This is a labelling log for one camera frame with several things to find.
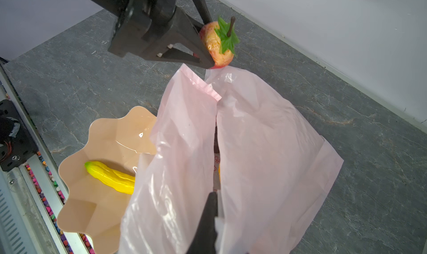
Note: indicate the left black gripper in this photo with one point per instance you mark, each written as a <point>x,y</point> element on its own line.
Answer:
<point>158,30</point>

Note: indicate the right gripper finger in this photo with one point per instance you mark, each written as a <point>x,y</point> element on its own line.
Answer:
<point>206,235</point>

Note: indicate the red strawberry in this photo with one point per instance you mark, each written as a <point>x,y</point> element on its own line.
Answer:
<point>220,39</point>

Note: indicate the long yellow banana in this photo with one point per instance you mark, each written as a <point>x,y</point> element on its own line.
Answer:
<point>117,180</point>

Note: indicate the pink plastic bag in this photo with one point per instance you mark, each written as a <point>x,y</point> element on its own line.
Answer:
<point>233,134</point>

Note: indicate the beige scalloped fruit bowl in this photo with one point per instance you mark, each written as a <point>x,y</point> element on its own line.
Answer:
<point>93,208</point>

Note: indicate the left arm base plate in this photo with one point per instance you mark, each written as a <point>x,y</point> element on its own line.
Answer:
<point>17,145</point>

